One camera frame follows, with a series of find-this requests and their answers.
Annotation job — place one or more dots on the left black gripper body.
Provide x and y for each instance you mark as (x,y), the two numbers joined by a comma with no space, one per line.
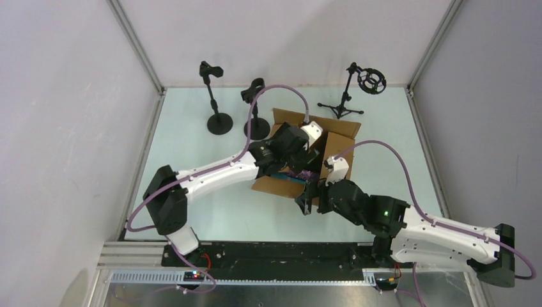
(308,158)

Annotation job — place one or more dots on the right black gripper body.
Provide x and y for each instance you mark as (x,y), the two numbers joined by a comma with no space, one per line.
(310,196)

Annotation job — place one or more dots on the brown cardboard box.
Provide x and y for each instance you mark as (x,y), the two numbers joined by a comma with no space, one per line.
(337,136)

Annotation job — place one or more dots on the black round-base mic stand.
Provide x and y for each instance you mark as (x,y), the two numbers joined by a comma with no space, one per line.
(218,123)

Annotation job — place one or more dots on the purple glitter microphone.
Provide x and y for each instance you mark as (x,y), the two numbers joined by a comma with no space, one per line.
(304,175)

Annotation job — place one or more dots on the teal blue microphone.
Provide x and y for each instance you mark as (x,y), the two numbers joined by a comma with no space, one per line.
(286,177)

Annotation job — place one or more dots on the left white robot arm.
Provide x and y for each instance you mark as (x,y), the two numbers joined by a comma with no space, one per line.
(170,192)

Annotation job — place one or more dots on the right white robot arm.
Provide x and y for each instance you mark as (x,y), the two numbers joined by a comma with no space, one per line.
(403,236)

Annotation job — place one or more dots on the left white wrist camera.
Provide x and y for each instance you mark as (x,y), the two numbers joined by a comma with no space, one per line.
(313,131)

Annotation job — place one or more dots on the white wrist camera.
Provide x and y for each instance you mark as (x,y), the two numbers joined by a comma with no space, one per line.
(313,131)
(337,169)

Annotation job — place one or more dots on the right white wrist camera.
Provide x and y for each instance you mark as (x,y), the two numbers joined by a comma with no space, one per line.
(337,169)

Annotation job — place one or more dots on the aluminium frame rail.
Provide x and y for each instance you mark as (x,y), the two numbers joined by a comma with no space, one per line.
(131,255)

